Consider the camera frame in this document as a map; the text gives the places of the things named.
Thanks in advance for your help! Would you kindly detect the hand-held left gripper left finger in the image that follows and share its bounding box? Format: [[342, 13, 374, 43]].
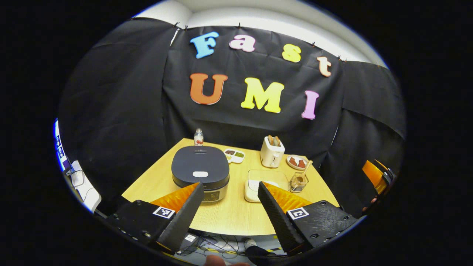
[[106, 182, 204, 255]]

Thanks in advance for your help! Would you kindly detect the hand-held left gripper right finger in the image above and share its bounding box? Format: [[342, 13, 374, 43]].
[[258, 181, 358, 255]]

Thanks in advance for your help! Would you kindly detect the clear tray of rice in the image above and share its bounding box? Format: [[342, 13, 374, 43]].
[[244, 169, 290, 203]]

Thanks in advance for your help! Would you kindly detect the dark grey rice cooker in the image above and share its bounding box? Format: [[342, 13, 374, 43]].
[[171, 146, 230, 203]]

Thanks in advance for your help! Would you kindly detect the white round plate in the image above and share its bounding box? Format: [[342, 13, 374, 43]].
[[286, 154, 308, 170]]

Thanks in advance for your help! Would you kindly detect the white toaster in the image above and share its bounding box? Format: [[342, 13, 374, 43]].
[[260, 135, 285, 168]]

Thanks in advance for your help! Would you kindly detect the white sectioned grain dish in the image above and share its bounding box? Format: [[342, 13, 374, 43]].
[[224, 148, 246, 164]]

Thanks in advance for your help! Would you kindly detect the black backdrop cloth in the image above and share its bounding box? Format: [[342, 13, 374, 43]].
[[58, 18, 406, 218]]

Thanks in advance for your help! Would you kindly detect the blue white printed board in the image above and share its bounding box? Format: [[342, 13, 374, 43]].
[[54, 118, 71, 172]]

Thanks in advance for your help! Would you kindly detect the tangle of floor cables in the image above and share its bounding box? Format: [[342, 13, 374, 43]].
[[177, 232, 259, 260]]

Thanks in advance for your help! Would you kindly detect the white object with cable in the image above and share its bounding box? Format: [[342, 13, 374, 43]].
[[70, 161, 102, 213]]

